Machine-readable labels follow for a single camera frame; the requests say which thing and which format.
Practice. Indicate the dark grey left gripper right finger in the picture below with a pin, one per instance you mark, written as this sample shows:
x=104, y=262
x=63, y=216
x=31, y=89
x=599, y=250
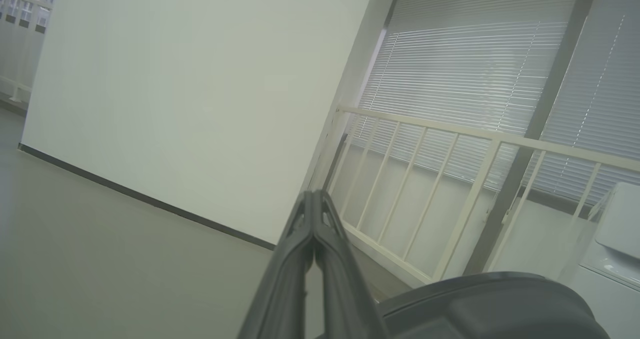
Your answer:
x=345, y=289

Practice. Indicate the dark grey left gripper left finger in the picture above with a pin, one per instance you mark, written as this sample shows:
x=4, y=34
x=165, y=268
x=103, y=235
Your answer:
x=285, y=289

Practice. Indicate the dark grey round washer door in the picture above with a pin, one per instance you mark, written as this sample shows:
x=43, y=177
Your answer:
x=475, y=309

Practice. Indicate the white front-load washing machine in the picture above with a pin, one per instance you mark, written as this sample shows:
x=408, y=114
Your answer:
x=615, y=279

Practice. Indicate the white metal railing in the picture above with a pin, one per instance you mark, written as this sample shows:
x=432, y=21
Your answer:
x=492, y=140

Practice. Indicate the white slatted window blind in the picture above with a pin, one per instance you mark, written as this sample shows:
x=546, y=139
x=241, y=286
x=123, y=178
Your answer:
x=610, y=79
x=450, y=54

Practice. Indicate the dark window frame pillar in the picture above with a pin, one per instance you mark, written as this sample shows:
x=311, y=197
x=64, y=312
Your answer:
x=565, y=69

